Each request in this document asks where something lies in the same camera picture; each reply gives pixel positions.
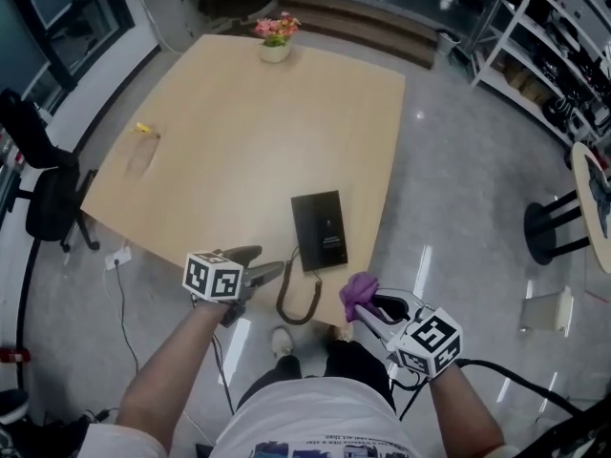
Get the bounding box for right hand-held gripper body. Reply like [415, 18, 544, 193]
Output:
[385, 306, 464, 379]

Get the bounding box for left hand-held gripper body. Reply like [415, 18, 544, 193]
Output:
[180, 249, 259, 327]

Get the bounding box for purple cloth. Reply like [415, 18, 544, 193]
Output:
[338, 272, 381, 323]

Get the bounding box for black box with cord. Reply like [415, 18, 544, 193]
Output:
[290, 189, 349, 272]

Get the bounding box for person's right forearm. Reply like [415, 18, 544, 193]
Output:
[427, 360, 505, 452]

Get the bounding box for person's left forearm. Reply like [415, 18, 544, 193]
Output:
[116, 301, 225, 441]

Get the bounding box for white power strip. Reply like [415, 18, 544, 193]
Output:
[103, 248, 133, 270]

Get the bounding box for light wooden table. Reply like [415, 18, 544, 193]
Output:
[79, 33, 407, 328]

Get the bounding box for person's white printed t-shirt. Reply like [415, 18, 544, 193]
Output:
[80, 377, 521, 458]

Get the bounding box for white pedal bin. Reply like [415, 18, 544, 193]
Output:
[519, 286, 573, 336]

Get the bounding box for clear plastic bag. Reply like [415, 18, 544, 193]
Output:
[124, 121, 161, 180]

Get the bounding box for pink flowers in white pot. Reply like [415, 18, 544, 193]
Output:
[252, 10, 302, 64]

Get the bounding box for wooden step platform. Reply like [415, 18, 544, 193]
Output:
[276, 0, 439, 71]

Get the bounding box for white waste bucket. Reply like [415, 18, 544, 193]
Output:
[436, 29, 462, 56]

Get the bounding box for white shelving rack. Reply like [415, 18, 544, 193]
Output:
[470, 0, 611, 150]

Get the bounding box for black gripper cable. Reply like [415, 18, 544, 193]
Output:
[209, 334, 236, 415]
[390, 358, 611, 422]

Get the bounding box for black floor cable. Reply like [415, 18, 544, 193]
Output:
[114, 262, 142, 376]

